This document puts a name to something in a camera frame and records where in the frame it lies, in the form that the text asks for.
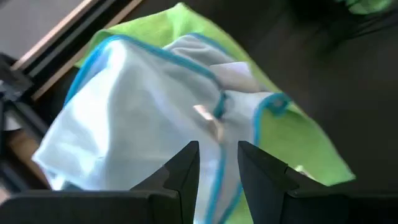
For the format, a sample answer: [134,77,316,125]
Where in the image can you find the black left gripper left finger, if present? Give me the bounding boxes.
[130,140,200,224]

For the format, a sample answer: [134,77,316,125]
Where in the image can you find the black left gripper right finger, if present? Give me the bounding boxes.
[238,140,327,224]

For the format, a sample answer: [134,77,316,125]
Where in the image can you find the green microfiber towel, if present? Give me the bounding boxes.
[74,2,357,224]
[335,0,396,15]

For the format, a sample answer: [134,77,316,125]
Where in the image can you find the light blue microfiber towel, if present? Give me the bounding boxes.
[32,32,292,224]

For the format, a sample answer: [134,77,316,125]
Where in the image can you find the black metal table frame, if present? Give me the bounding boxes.
[0,0,144,190]

